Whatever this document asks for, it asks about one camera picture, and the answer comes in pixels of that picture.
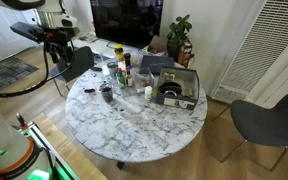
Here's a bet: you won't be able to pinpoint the dark chair thin metal legs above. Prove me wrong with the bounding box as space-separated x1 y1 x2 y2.
48 45 95 98

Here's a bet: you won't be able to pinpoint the white folded napkin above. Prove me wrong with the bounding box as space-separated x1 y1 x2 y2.
101 64 111 77

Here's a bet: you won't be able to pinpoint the green hot sauce bottle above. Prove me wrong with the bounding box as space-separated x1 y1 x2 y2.
116 67 127 90

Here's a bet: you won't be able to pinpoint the black pepper grinder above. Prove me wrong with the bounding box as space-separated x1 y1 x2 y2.
123 52 133 68

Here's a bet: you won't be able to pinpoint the brown cardboard piece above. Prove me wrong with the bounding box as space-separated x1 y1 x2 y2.
146 34 169 55

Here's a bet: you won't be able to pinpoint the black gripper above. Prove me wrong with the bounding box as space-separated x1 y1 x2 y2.
44 29 77 66

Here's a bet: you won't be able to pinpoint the green potted plant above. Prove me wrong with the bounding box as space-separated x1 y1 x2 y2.
166 13 194 62

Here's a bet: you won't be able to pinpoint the yellow lid supplement bottle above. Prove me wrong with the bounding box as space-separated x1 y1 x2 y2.
113 43 125 62

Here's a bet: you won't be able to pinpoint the dark cup with contents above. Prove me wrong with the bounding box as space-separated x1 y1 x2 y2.
99 80 115 104

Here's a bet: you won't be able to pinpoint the large black flat television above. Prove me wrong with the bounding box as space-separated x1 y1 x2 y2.
89 0 164 50

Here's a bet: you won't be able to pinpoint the white television stand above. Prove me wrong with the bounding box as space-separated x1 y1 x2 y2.
71 30 146 64

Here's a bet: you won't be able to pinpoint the clear plastic container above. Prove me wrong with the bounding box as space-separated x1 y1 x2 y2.
133 68 157 90

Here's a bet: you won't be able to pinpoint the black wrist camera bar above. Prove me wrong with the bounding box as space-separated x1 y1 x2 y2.
9 21 47 44

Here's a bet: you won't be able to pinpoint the open grey cardboard box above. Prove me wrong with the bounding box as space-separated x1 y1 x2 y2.
153 67 201 111

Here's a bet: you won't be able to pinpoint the orange printed carton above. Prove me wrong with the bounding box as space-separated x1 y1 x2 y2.
177 40 195 69

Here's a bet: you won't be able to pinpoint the black table pedestal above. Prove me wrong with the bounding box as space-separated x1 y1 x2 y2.
115 160 126 171

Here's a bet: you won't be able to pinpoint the white louvred vent cover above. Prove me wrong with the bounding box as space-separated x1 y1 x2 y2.
211 0 288 105

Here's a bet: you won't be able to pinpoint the dark grey shell chair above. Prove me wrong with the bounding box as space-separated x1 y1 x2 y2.
213 87 288 173

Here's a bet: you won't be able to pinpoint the navy blue box lid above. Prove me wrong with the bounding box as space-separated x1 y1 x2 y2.
138 54 175 75

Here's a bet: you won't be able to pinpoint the grey patterned rug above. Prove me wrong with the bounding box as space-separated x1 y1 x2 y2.
0 56 40 94

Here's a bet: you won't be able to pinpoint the small white pill bottle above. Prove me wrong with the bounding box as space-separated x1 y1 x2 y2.
144 85 154 101

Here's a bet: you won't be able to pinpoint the black lever orange collar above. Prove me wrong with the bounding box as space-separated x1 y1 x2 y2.
14 112 29 130

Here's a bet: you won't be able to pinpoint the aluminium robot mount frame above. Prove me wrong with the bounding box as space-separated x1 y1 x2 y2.
16 121 81 180

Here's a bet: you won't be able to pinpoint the silver tin can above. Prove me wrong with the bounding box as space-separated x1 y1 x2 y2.
106 61 119 80

